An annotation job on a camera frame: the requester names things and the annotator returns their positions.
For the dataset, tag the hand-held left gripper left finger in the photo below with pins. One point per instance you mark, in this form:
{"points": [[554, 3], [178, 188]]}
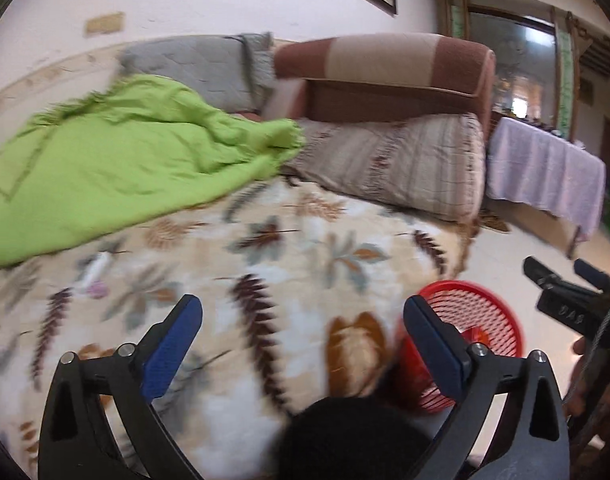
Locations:
{"points": [[170, 355]]}

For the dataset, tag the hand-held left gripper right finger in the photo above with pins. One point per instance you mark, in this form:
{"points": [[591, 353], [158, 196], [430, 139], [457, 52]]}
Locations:
{"points": [[435, 345]]}

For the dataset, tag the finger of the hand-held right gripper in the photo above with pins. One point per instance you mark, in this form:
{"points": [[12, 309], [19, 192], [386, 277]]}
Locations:
{"points": [[542, 272], [592, 274]]}

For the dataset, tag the red plastic basket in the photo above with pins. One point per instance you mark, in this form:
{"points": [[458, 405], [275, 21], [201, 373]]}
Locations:
{"points": [[475, 310]]}

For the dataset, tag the lilac wrapper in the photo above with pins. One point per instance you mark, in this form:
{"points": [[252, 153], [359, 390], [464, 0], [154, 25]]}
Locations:
{"points": [[97, 290]]}

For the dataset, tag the person's right hand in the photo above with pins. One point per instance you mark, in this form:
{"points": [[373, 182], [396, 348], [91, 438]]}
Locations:
{"points": [[580, 395]]}

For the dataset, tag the patterned floor mat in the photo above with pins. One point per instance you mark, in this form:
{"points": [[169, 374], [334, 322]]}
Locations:
{"points": [[495, 221]]}

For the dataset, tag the table with lilac cloth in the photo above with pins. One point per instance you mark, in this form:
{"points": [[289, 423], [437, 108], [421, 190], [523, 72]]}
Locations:
{"points": [[545, 170]]}

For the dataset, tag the dark cloth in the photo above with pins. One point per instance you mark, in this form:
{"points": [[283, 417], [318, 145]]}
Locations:
{"points": [[355, 440]]}

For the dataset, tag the leaf-print fleece blanket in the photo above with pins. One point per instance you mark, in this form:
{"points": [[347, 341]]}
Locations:
{"points": [[295, 260]]}

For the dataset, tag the striped brown pillow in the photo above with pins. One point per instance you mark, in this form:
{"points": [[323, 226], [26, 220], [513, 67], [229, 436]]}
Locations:
{"points": [[395, 165]]}

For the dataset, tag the green quilt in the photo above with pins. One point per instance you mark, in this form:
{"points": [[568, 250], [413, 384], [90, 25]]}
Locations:
{"points": [[110, 160]]}

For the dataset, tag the wooden framed window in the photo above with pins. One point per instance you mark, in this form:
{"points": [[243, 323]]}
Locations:
{"points": [[510, 50]]}

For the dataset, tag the grey quilted pillow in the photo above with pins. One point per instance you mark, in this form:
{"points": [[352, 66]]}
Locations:
{"points": [[195, 65]]}

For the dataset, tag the beige wooden bed board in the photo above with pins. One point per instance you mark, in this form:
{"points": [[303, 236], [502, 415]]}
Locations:
{"points": [[15, 95]]}

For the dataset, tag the tan wall paper patch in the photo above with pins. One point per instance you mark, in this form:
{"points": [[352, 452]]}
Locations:
{"points": [[105, 23]]}

